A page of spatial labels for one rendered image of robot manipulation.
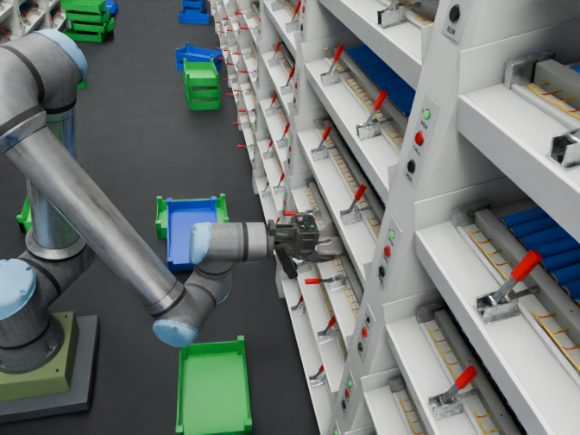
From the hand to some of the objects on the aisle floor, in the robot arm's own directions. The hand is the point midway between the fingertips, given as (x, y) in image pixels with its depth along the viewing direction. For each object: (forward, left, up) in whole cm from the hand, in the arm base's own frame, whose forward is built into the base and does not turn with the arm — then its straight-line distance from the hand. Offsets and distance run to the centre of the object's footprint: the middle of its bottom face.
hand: (344, 246), depth 111 cm
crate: (-16, +86, -63) cm, 108 cm away
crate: (-71, +114, -65) cm, 149 cm away
